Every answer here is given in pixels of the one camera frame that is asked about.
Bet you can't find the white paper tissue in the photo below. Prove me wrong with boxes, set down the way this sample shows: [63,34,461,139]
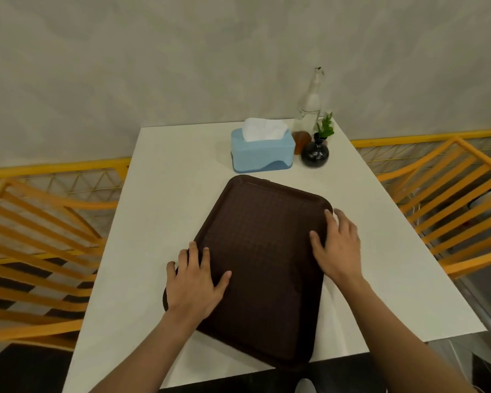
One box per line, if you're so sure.
[242,118,289,143]

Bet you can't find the person's right hand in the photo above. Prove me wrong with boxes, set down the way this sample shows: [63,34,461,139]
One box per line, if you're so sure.
[309,208,363,285]

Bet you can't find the light blue tissue box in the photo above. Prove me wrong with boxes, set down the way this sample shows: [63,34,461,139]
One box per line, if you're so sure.
[230,127,296,174]

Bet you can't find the dark brown plastic tray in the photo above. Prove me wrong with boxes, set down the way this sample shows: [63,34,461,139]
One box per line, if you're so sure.
[162,174,334,371]

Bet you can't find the green plant sprig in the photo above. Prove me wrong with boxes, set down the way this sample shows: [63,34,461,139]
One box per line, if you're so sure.
[316,112,335,139]

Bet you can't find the person's right forearm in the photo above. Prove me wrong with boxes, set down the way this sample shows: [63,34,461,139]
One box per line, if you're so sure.
[336,276,476,393]

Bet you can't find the yellow metal lattice railing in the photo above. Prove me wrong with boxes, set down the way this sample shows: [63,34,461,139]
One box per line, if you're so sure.
[0,158,132,209]
[351,128,491,176]

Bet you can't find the round black vase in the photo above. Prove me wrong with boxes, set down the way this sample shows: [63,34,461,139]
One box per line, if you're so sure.
[301,133,330,168]

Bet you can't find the clear glass bottle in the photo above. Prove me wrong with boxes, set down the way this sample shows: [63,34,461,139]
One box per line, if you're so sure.
[293,67,325,135]

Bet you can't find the yellow slatted chair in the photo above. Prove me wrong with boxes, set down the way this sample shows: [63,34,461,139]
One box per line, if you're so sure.
[0,178,119,351]
[376,136,491,280]

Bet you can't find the person's left forearm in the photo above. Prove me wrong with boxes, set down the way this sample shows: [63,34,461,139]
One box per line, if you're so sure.
[89,312,207,393]

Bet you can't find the small amber glass holder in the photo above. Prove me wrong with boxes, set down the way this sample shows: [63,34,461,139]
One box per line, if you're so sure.
[292,131,312,155]

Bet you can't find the person's left hand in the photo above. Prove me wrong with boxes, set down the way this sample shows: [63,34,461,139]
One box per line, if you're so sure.
[165,241,232,329]

